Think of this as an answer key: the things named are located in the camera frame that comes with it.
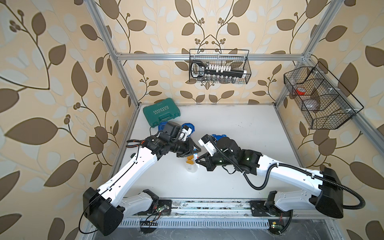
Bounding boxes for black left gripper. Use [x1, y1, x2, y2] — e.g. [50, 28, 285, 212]
[167, 137, 202, 156]

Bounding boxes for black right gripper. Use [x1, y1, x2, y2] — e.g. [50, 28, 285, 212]
[194, 149, 237, 171]

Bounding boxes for white shampoo bottle gold cap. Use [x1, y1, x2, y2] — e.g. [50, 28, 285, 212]
[186, 156, 196, 165]

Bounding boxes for blue lid front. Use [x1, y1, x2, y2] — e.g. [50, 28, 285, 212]
[182, 123, 195, 135]

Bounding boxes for blue lid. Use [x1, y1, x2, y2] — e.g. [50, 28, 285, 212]
[158, 121, 168, 131]
[212, 134, 227, 141]
[182, 123, 195, 135]

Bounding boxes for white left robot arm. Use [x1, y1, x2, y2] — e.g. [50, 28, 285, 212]
[83, 136, 201, 236]

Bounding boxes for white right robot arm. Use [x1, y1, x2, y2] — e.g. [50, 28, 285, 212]
[196, 148, 366, 219]

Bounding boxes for green plastic tool case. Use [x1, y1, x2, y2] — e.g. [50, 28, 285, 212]
[143, 98, 181, 127]

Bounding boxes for orange black side cutters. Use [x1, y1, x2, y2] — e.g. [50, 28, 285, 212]
[126, 140, 143, 149]

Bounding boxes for black socket wrench set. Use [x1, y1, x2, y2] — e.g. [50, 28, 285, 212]
[189, 61, 251, 79]

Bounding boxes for red tape roll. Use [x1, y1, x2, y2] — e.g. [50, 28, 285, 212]
[296, 87, 307, 96]

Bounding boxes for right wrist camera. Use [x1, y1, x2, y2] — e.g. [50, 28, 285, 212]
[198, 135, 217, 157]

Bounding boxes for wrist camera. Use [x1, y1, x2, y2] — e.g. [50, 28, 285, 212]
[198, 135, 217, 157]
[160, 122, 189, 143]

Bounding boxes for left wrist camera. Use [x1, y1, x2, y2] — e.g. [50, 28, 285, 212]
[160, 122, 189, 143]

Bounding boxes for black wire basket back wall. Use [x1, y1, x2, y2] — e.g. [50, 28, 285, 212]
[189, 49, 252, 85]

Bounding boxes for black wire basket wall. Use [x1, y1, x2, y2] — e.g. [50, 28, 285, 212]
[284, 62, 364, 130]
[189, 49, 252, 85]

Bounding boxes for aluminium frame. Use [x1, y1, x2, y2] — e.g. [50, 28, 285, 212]
[83, 0, 384, 208]

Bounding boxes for black wire basket right wall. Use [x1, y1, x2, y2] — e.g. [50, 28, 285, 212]
[284, 62, 364, 130]

